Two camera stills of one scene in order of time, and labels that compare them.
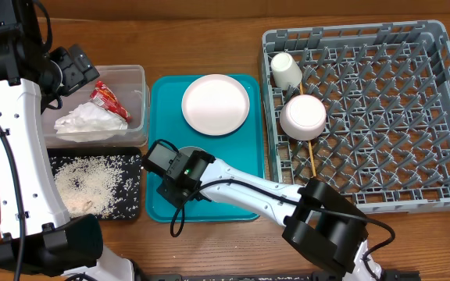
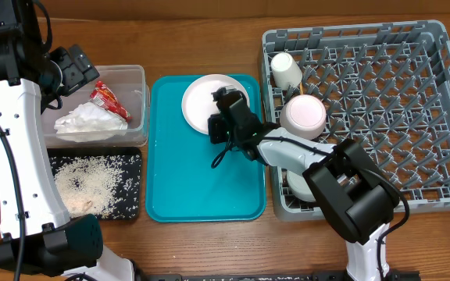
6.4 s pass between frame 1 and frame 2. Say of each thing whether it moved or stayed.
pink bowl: stayed
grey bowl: moved
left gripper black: stayed
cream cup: stayed
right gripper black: moved
